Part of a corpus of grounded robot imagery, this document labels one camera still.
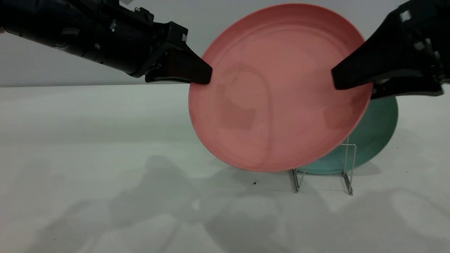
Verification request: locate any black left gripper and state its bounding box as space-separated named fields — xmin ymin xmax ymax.
xmin=105 ymin=7 xmax=213 ymax=85

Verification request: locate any green round plate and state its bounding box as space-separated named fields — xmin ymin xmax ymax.
xmin=297 ymin=96 xmax=399 ymax=175

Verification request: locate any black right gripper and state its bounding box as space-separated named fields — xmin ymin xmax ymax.
xmin=331 ymin=0 xmax=450 ymax=100

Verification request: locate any pink round plate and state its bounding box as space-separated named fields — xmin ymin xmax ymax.
xmin=188 ymin=4 xmax=374 ymax=173

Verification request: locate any silver wire plate rack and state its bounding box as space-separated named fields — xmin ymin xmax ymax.
xmin=291 ymin=135 xmax=356 ymax=196

